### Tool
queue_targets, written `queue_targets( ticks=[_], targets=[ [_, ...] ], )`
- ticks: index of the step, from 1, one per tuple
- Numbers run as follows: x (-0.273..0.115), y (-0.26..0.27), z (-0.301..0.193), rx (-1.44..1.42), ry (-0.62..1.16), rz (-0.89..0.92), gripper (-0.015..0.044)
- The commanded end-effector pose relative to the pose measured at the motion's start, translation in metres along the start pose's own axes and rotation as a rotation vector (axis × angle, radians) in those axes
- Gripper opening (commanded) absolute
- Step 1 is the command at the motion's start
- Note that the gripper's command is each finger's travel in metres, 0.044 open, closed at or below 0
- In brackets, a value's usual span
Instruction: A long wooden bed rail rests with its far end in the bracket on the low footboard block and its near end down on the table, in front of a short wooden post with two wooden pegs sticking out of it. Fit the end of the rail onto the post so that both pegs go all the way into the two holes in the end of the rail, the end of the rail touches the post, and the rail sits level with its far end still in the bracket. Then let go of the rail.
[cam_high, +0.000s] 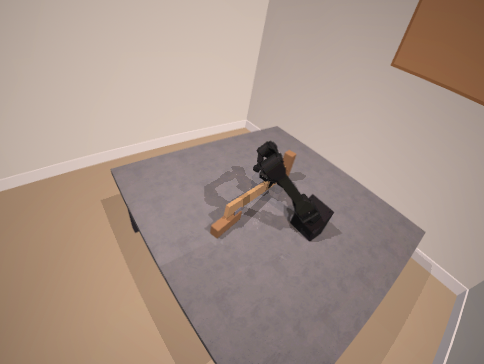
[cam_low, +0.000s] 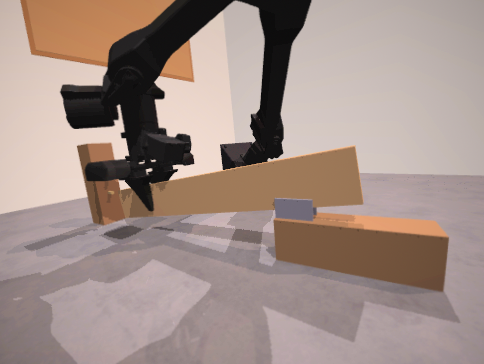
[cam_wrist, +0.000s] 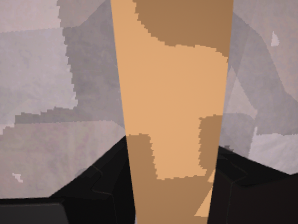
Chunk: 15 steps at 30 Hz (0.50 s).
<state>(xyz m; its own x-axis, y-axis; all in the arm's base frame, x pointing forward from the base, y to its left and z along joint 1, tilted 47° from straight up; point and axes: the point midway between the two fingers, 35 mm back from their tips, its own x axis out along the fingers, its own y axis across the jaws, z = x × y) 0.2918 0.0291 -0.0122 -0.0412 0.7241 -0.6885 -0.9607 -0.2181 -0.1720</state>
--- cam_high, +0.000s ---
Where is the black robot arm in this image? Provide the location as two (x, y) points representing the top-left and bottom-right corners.
(257, 140), (322, 226)

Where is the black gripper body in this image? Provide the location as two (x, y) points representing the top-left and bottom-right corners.
(253, 164), (282, 187)

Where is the long wooden rail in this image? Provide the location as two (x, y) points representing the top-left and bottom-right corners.
(224, 181), (277, 218)

